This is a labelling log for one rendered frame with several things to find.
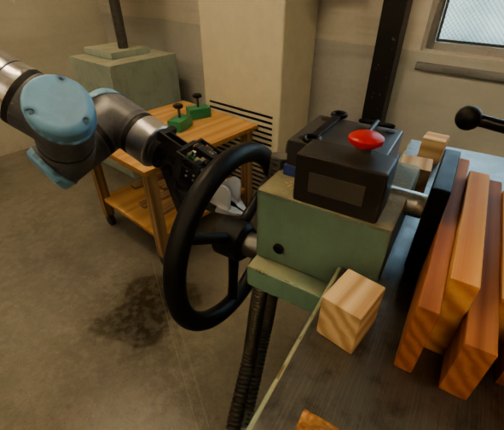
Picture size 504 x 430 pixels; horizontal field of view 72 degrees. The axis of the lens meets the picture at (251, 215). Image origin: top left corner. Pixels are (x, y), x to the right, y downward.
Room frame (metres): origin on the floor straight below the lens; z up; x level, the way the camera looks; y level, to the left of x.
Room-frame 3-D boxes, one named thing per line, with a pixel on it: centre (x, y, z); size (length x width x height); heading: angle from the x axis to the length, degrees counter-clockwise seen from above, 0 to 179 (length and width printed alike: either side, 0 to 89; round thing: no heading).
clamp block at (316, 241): (0.32, -0.10, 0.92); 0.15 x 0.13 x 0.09; 149
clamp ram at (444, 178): (0.29, -0.15, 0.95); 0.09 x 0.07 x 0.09; 149
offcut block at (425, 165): (0.41, -0.22, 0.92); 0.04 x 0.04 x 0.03; 63
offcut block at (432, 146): (0.49, -0.28, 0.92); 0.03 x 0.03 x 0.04; 54
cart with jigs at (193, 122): (1.56, 0.40, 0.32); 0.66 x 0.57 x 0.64; 138
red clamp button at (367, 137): (0.28, -0.10, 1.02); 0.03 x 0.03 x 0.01
